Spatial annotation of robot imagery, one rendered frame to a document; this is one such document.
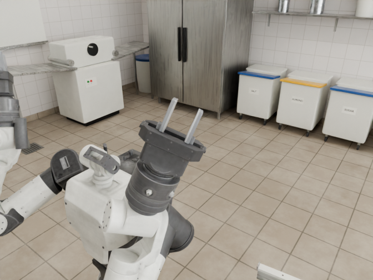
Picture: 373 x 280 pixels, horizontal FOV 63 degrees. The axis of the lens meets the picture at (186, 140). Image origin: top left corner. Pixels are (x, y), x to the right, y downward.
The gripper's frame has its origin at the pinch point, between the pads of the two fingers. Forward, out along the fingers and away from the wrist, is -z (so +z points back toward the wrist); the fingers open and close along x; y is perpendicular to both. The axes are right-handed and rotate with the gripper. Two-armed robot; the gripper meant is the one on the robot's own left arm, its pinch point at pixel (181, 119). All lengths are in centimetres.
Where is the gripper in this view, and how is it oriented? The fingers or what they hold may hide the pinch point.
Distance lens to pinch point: 53.8
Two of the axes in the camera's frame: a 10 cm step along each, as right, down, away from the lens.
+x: -9.1, -4.1, -0.4
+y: 1.1, -3.4, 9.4
